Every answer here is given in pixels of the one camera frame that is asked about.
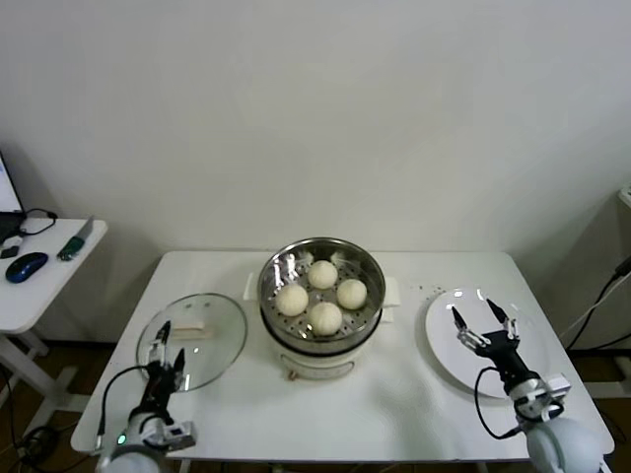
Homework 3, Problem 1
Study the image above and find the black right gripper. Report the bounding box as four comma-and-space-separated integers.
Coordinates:
451, 298, 537, 390

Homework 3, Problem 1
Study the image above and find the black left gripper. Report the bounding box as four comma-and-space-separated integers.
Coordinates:
137, 319, 188, 420

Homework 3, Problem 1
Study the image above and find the round glass pot lid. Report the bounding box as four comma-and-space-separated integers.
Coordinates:
136, 292, 248, 393

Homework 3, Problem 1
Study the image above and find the white steamed baozi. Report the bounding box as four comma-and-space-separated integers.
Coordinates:
335, 279, 369, 310
308, 259, 339, 290
308, 301, 343, 337
276, 285, 310, 317

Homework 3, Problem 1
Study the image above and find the stainless steel steamer basket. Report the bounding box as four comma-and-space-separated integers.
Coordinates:
256, 237, 386, 354

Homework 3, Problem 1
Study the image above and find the white round plate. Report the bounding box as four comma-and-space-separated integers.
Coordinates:
425, 288, 551, 400

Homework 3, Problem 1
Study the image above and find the white side table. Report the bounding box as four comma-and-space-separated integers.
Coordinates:
0, 216, 108, 435

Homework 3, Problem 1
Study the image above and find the white electric cooking pot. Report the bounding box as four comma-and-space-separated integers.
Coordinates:
243, 272, 401, 383

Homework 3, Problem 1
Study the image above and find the white cabinet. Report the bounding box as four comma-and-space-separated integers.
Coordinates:
571, 189, 631, 351

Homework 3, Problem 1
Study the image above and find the blue computer mouse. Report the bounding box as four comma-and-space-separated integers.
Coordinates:
5, 251, 49, 285

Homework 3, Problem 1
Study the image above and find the black laptop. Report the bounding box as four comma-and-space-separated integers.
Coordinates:
0, 150, 27, 242

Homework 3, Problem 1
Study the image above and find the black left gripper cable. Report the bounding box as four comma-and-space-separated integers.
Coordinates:
96, 364, 152, 452

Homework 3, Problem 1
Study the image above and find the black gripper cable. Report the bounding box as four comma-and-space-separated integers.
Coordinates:
474, 367, 524, 439
96, 364, 152, 452

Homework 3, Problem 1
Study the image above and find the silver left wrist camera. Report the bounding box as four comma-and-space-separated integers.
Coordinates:
165, 420, 197, 448

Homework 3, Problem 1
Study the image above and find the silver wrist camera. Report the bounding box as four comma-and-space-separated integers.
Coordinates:
165, 420, 197, 448
541, 372, 572, 396

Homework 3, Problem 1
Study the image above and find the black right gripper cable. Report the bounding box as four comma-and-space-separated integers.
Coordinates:
474, 367, 524, 439

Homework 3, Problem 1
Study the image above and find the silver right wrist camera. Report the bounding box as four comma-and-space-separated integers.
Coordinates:
541, 372, 572, 396

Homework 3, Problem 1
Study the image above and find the green handled knife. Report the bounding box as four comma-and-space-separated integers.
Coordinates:
55, 216, 95, 262

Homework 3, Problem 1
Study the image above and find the black plugged power cable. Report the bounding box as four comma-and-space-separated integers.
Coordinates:
561, 255, 631, 349

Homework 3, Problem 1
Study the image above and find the thin black looped cable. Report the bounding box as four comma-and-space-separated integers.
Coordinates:
18, 208, 58, 237

